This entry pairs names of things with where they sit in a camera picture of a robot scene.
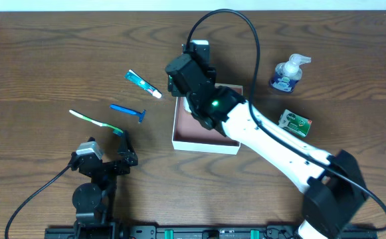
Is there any clear sanitizer pump bottle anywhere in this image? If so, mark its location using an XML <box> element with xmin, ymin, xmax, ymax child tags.
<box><xmin>269</xmin><ymin>54</ymin><xmax>312</xmax><ymax>93</ymax></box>

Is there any green Dettol soap box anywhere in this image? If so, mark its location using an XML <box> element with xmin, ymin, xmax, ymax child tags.
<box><xmin>278</xmin><ymin>110</ymin><xmax>312</xmax><ymax>137</ymax></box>

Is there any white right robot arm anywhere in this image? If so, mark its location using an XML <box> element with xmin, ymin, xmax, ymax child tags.
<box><xmin>165</xmin><ymin>52</ymin><xmax>368</xmax><ymax>238</ymax></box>

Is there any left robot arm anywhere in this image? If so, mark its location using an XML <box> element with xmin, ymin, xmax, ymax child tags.
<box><xmin>69</xmin><ymin>131</ymin><xmax>138</xmax><ymax>238</ymax></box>

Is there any green white toothbrush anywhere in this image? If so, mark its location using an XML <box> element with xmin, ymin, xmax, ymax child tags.
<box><xmin>69</xmin><ymin>110</ymin><xmax>124</xmax><ymax>134</ymax></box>

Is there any blue disposable razor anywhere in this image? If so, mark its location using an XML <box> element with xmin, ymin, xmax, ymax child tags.
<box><xmin>110</xmin><ymin>104</ymin><xmax>146</xmax><ymax>123</ymax></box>

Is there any green toothpaste tube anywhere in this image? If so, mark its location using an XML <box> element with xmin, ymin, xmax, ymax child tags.
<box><xmin>124</xmin><ymin>69</ymin><xmax>162</xmax><ymax>99</ymax></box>

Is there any white box with maroon interior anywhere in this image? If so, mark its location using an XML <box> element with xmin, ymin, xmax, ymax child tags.
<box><xmin>171</xmin><ymin>97</ymin><xmax>241</xmax><ymax>155</ymax></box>

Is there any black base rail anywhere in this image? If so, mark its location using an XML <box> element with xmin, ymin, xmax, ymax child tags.
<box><xmin>45</xmin><ymin>224</ymin><xmax>378</xmax><ymax>239</ymax></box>

